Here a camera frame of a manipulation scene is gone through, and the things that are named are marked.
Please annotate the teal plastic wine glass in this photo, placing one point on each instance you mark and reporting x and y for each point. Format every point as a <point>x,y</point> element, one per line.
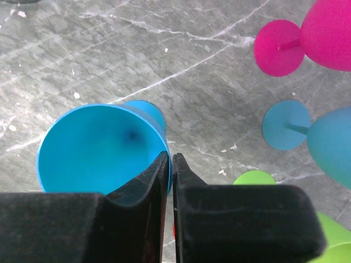
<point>287,124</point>

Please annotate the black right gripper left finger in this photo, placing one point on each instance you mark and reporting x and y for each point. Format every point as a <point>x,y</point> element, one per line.
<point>126,225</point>

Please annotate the pink plastic wine glass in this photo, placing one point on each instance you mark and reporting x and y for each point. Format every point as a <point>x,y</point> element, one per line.
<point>324,37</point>

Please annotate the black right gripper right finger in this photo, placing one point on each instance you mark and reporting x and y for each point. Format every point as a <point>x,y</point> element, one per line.
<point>242,223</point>

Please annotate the green plastic wine glass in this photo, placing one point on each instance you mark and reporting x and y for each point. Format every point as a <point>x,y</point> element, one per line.
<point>338,237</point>

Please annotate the blue plastic wine glass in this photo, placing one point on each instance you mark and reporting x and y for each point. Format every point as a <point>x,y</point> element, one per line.
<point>100,147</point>

